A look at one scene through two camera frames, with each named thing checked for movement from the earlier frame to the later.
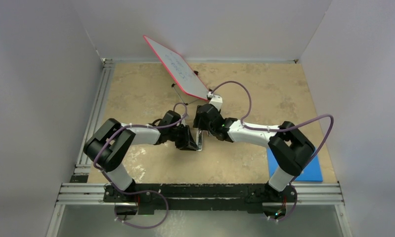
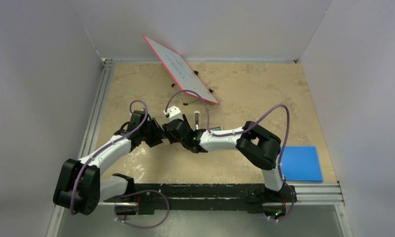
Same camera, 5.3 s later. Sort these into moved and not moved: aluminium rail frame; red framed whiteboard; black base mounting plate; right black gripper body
Moved: right black gripper body
Not moved: black base mounting plate; aluminium rail frame; red framed whiteboard
